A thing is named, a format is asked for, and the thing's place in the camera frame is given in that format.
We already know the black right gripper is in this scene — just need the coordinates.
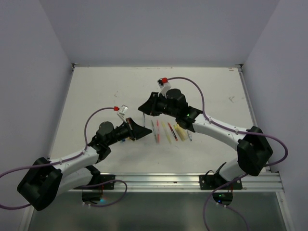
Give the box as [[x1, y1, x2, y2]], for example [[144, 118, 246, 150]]
[[138, 91, 179, 117]]

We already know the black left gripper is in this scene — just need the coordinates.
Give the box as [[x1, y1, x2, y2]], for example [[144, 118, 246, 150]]
[[106, 117, 152, 146]]

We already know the green highlighter pen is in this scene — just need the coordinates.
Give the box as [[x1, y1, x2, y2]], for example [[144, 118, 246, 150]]
[[151, 121, 159, 144]]

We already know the dark red pen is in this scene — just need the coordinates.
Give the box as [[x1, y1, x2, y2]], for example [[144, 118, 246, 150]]
[[167, 122, 178, 141]]

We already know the pink highlighter pen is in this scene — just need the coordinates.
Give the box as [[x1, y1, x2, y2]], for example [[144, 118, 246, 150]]
[[156, 119, 160, 144]]

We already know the thin yellow highlighter pen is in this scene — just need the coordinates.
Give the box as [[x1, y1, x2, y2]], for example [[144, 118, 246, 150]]
[[174, 125, 180, 136]]

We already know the yellow marker with blue cap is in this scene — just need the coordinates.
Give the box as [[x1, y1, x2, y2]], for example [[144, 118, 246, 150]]
[[177, 124, 188, 141]]

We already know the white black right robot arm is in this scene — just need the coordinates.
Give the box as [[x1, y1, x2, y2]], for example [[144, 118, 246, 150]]
[[138, 89, 273, 189]]

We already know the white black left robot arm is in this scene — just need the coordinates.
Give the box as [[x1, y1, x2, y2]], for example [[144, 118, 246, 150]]
[[17, 117, 152, 211]]

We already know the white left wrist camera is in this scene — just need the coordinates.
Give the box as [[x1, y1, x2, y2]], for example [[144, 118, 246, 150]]
[[114, 105, 128, 123]]

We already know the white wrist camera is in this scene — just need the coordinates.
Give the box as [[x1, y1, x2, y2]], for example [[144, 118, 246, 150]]
[[157, 77, 171, 97], [114, 105, 128, 123]]

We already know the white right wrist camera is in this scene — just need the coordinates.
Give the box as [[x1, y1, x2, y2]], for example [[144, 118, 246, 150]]
[[157, 77, 171, 97]]

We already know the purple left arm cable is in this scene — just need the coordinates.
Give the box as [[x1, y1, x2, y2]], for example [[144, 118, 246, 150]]
[[0, 107, 128, 210]]

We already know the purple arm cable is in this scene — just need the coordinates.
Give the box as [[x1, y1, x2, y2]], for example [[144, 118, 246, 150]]
[[0, 107, 128, 210], [167, 77, 289, 231]]

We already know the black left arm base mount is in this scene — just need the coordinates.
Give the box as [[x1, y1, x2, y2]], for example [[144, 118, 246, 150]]
[[75, 174, 116, 205]]

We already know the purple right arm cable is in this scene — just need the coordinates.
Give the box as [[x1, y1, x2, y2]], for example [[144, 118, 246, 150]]
[[167, 77, 289, 231]]

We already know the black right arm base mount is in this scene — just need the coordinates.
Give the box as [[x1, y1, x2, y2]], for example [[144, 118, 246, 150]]
[[199, 162, 243, 206]]

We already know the aluminium table edge rail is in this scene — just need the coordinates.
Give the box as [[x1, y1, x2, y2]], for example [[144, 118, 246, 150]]
[[67, 171, 284, 193]]

